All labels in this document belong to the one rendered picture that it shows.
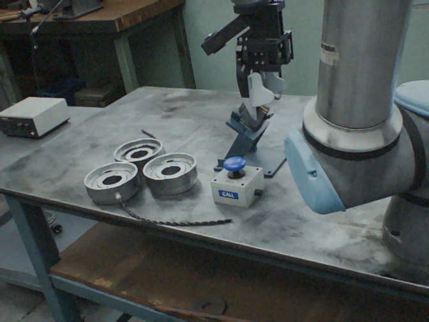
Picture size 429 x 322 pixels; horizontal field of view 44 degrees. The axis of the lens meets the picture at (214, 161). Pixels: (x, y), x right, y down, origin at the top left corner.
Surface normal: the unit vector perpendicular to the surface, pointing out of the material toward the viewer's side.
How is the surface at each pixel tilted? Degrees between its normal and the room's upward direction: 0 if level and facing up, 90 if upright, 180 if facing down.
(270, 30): 90
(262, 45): 90
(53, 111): 90
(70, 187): 0
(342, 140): 59
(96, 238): 0
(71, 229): 0
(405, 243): 72
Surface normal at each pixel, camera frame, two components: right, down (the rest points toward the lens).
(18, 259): -0.16, -0.87
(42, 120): 0.88, 0.09
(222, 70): -0.51, 0.47
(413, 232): -0.73, 0.14
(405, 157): 0.21, 0.06
